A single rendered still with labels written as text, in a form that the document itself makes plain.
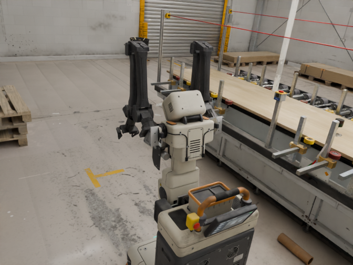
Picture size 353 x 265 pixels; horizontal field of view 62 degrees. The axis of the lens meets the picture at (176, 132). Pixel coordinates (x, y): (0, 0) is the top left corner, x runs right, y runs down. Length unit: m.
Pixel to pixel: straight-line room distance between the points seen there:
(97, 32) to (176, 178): 7.73
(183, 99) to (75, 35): 7.57
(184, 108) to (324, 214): 1.77
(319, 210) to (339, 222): 0.18
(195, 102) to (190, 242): 0.74
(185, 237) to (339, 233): 1.71
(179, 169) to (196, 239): 0.43
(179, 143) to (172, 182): 0.29
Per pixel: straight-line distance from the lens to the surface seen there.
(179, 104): 1.61
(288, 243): 2.82
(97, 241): 2.66
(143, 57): 1.65
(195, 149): 1.68
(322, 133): 2.86
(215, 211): 1.63
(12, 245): 2.78
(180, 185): 1.83
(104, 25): 9.26
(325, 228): 2.97
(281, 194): 3.16
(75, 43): 9.09
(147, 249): 2.19
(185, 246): 1.54
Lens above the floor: 1.86
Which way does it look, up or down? 25 degrees down
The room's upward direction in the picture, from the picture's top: 5 degrees clockwise
